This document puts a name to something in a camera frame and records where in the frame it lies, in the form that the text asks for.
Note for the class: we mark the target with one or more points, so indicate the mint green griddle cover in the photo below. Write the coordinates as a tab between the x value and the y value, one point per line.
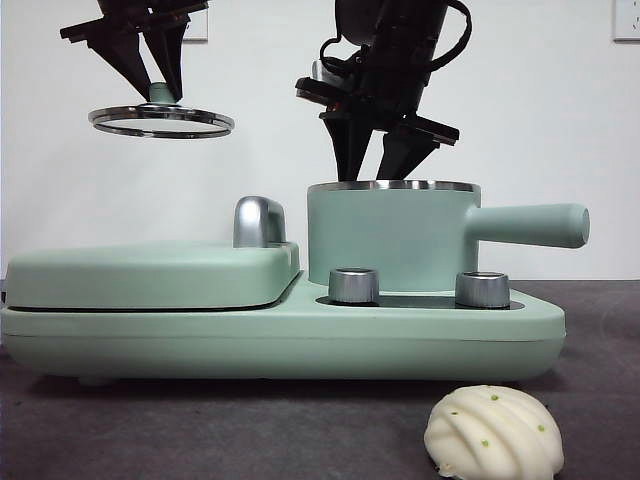
150	275

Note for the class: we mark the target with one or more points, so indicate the pleated white bun green flecks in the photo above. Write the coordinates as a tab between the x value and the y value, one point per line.
492	430

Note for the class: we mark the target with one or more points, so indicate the mint green breakfast machine base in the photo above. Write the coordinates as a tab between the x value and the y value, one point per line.
300	340

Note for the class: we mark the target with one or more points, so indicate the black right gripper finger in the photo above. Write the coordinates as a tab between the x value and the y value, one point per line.
347	145
400	155

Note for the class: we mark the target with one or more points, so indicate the white wall socket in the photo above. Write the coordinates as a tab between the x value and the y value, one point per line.
199	27
627	20

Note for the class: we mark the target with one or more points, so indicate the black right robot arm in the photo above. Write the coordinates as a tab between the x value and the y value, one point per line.
400	20

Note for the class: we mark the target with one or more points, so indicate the glass pot lid green knob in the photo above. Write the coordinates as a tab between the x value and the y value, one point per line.
161	94

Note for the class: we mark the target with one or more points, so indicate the pale grey right camera box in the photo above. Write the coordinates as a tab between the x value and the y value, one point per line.
322	72

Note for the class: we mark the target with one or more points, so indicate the black control panel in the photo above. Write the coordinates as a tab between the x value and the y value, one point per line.
415	301

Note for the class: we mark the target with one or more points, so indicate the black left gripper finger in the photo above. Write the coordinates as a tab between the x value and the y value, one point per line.
125	55
170	55

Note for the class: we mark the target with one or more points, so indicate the silver control knob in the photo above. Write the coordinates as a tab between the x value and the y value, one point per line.
482	291
354	287

